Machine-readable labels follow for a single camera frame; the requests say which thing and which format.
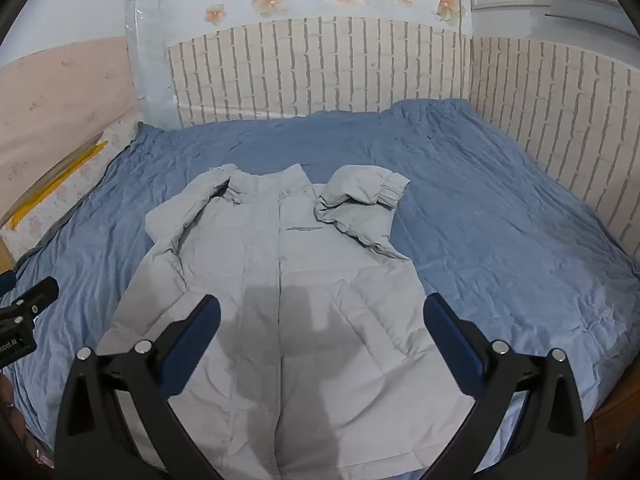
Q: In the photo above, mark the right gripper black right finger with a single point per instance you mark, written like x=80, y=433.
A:
x=506, y=414

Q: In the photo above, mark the clear plastic sheet roll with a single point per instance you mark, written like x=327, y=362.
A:
x=149, y=63

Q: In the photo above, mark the pink padded headboard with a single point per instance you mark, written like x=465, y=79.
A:
x=54, y=102

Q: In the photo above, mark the wooden bed frame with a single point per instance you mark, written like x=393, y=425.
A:
x=610, y=424

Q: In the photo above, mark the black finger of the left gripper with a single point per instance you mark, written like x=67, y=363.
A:
x=33, y=301

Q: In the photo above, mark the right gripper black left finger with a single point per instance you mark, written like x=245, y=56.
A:
x=115, y=420

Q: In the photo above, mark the light grey puffer jacket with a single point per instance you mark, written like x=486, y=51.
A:
x=322, y=367

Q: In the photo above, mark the blue bed sheet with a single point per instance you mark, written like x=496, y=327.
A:
x=508, y=247

